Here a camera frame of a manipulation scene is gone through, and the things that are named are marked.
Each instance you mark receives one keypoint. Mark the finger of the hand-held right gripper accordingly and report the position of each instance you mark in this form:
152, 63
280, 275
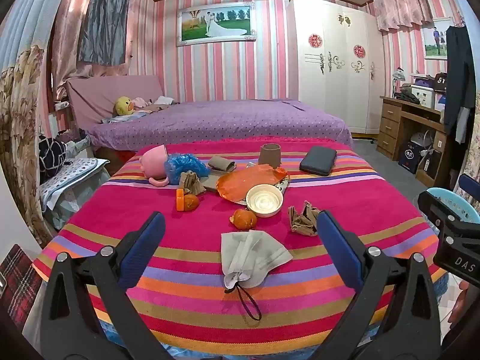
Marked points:
438, 210

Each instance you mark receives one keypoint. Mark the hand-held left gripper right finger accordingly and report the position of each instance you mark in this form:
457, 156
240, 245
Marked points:
337, 247

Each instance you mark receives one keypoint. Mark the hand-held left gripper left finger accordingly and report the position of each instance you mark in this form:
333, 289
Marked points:
144, 247

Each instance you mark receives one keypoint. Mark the light blue plastic basket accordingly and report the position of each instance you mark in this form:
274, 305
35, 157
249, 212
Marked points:
470, 210

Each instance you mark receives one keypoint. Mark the brown paper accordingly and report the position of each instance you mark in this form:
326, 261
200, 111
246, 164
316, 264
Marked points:
302, 221
191, 182

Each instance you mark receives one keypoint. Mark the grey cloth pouch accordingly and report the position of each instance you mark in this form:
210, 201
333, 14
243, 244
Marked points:
247, 251

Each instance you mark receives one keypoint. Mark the blue plastic bag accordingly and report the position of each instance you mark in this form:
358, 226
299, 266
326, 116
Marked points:
183, 165

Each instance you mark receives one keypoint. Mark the round cardboard tube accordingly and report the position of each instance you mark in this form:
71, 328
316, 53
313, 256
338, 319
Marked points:
270, 155

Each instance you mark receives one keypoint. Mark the orange plastic wrapper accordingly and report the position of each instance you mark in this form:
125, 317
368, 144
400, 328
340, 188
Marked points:
243, 182

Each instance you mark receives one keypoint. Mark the person's right hand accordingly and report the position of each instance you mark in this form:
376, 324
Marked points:
462, 303

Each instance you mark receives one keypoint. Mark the striped pink blanket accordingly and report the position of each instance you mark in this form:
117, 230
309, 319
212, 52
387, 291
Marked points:
123, 202

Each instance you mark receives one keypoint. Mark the black printed box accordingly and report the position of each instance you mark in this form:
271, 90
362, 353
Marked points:
408, 157

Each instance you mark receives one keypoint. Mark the white fan heater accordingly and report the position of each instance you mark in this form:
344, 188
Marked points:
422, 142

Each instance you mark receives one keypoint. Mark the pink mug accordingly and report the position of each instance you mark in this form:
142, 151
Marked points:
153, 161

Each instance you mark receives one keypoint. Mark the black wallet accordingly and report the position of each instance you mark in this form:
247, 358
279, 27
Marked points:
317, 161

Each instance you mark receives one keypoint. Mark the polka dot cushion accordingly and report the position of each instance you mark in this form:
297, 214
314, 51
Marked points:
71, 183

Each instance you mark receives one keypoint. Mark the wooden desk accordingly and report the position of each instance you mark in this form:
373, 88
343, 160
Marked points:
392, 120

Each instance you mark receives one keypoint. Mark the white storage box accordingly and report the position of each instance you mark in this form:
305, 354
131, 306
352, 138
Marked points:
423, 95

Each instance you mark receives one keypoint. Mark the dark clothes pile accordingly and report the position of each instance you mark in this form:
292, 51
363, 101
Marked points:
408, 95

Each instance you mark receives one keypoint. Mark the black cap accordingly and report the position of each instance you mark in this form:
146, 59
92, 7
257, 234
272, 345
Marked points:
441, 82

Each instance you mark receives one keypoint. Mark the black patterned bag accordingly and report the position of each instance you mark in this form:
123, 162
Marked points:
52, 157

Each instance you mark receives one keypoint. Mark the dark hanging jacket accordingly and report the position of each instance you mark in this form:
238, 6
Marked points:
457, 82

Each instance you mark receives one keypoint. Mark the red plaid cloth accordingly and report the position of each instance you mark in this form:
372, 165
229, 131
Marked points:
18, 285

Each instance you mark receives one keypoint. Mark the desk lamp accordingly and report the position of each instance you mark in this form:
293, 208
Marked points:
398, 77

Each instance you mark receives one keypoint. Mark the yellow duck plush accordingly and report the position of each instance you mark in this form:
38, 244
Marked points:
123, 105

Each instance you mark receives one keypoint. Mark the pink plush toy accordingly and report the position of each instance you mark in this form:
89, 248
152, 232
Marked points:
140, 102

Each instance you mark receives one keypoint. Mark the bed with purple bedspread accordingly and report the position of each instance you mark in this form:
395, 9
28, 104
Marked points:
225, 120

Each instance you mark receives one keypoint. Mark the white wardrobe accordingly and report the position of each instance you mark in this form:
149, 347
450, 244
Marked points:
337, 90

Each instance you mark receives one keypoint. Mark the pink covered headboard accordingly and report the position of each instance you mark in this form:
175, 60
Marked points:
101, 93

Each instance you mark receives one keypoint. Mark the white power strip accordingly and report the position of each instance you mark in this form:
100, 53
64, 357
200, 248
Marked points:
62, 105

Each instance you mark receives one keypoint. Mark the small framed photo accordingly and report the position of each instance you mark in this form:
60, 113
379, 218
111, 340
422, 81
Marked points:
435, 39

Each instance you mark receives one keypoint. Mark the red paper decoration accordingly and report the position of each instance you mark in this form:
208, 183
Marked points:
315, 41
359, 51

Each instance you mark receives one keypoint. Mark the pink floral valance curtain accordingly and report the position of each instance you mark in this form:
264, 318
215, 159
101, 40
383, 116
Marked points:
403, 3

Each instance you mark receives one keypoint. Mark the pink satin curtain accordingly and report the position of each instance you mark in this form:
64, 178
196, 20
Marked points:
65, 37

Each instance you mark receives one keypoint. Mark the grey hanging cloth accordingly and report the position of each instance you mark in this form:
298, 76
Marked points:
103, 18

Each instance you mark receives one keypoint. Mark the framed wedding photo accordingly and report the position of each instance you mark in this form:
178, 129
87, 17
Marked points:
215, 22

